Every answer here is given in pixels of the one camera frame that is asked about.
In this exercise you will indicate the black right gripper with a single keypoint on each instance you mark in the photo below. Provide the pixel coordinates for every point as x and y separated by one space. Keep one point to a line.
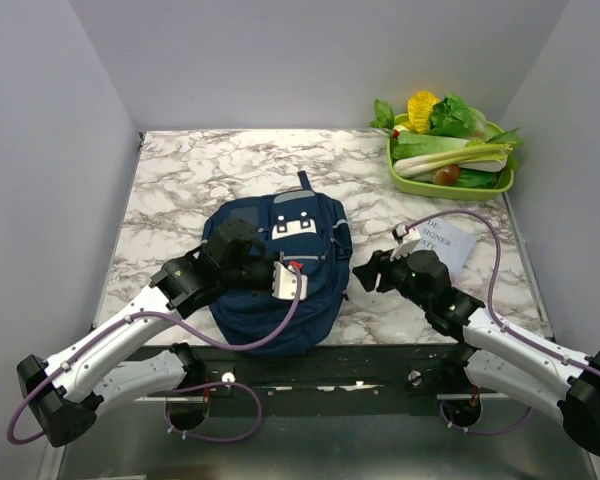
380 262

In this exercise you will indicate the yellow toy flower vegetable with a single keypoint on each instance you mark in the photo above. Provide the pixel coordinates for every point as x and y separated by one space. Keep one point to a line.
419 109

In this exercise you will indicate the green toy lettuce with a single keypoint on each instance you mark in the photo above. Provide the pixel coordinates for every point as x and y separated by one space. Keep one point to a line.
453 117

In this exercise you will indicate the white flower cover book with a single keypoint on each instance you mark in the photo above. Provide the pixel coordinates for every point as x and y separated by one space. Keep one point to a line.
451 244

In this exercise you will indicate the brown toy mushroom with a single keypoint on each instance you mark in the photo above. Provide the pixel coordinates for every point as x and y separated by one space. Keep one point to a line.
447 175

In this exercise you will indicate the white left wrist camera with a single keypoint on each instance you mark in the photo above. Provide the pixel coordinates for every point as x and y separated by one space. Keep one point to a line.
288 282

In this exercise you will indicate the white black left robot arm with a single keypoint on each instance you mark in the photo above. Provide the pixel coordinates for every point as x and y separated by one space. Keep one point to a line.
68 391

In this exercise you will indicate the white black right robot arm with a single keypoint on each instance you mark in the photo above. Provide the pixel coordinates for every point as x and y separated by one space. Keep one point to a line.
497 355

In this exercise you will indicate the navy blue student backpack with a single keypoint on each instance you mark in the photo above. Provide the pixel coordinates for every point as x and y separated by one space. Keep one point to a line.
307 228

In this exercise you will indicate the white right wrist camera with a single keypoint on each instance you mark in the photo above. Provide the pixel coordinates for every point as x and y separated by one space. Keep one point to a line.
407 239

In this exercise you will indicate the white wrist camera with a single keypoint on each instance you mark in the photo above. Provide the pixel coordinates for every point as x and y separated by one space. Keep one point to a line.
407 239
288 282

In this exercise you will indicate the green vegetable tray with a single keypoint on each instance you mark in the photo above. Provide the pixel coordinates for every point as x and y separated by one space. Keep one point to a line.
472 185

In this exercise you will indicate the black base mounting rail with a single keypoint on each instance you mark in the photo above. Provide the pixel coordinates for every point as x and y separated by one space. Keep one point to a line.
349 380

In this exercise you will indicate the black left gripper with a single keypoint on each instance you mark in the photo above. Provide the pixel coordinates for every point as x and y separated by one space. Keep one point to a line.
270 260

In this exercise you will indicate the toy celery stalk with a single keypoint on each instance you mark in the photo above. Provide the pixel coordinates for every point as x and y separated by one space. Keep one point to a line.
488 157

